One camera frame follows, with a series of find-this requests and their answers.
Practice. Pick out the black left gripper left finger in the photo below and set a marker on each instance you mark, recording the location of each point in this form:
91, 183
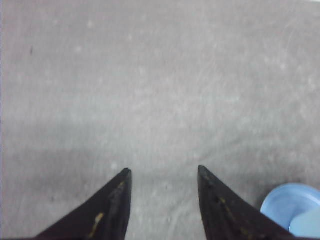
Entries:
104, 216

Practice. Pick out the blue plastic plate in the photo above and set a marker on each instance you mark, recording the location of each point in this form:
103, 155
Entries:
287, 201

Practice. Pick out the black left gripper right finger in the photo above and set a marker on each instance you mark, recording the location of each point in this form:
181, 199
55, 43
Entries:
226, 216

